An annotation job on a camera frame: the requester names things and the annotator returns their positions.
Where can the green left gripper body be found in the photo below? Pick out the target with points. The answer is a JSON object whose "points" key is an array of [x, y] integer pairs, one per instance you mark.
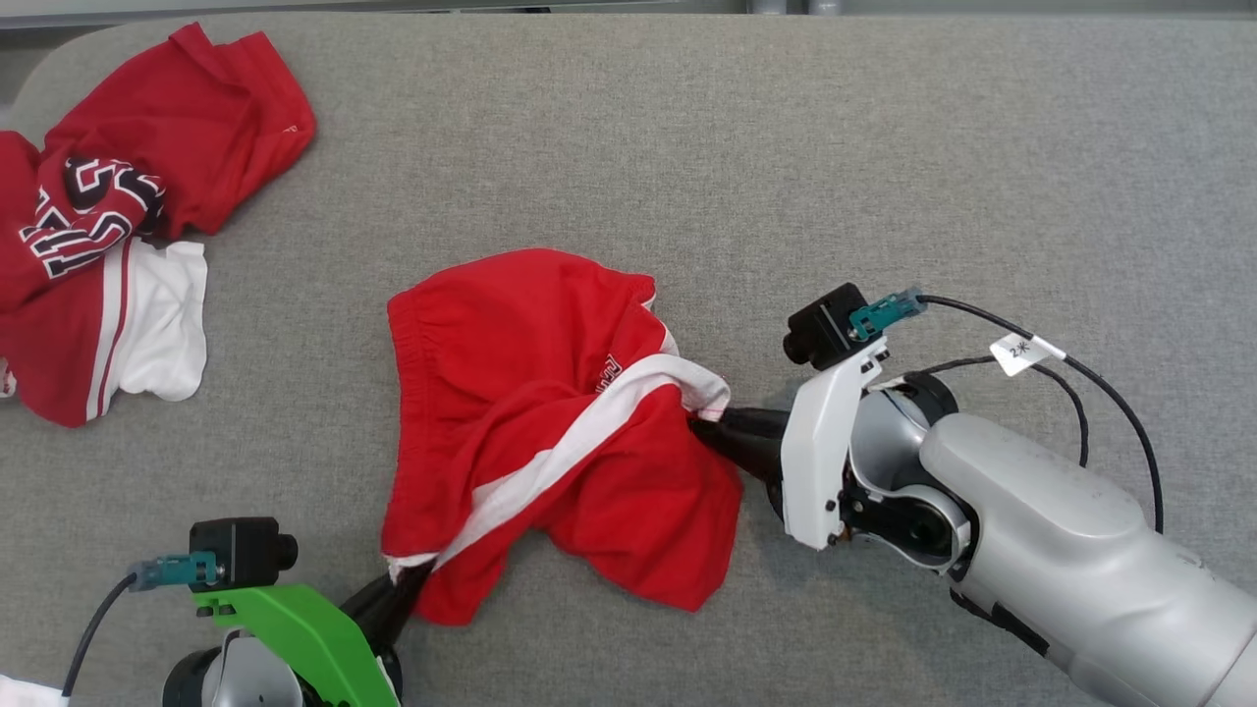
{"points": [[314, 638]]}

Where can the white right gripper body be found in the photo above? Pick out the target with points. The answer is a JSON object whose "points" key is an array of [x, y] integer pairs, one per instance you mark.
{"points": [[815, 462]]}

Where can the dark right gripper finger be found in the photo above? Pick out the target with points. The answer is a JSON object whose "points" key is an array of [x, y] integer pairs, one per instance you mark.
{"points": [[756, 424], [756, 460]]}

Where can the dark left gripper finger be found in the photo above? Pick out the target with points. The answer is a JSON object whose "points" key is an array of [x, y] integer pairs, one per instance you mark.
{"points": [[378, 604], [395, 628]]}

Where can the red shorts white stripe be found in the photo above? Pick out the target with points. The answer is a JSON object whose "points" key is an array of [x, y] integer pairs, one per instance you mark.
{"points": [[511, 393]]}

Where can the red jersey number 23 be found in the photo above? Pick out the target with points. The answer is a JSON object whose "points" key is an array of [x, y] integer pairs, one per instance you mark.
{"points": [[147, 147]]}

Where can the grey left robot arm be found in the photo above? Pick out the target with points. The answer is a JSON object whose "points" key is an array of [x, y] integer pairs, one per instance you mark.
{"points": [[245, 678]]}

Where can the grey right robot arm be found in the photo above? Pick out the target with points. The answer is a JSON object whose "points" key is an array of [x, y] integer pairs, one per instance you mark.
{"points": [[1061, 540]]}

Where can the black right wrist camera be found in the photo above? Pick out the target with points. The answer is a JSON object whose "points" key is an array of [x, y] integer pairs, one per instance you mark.
{"points": [[820, 329]]}

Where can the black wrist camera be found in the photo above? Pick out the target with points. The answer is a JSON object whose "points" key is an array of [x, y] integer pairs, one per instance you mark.
{"points": [[241, 550], [820, 329]]}

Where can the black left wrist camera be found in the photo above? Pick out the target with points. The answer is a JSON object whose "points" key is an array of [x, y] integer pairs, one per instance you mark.
{"points": [[241, 550]]}

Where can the teal left camera connector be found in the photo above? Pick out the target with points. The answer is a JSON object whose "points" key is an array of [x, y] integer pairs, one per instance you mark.
{"points": [[177, 570]]}

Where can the teal camera connector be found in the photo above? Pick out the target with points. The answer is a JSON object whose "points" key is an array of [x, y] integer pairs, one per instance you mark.
{"points": [[884, 312], [177, 570]]}

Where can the teal right camera connector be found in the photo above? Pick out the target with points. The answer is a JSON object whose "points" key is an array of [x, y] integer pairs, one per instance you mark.
{"points": [[884, 312]]}

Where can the grey round partition post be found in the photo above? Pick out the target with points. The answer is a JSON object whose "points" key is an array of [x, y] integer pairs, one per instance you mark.
{"points": [[766, 5], [827, 5]]}

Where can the grey partition base rail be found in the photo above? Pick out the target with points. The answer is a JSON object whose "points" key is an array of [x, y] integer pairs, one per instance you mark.
{"points": [[295, 12]]}

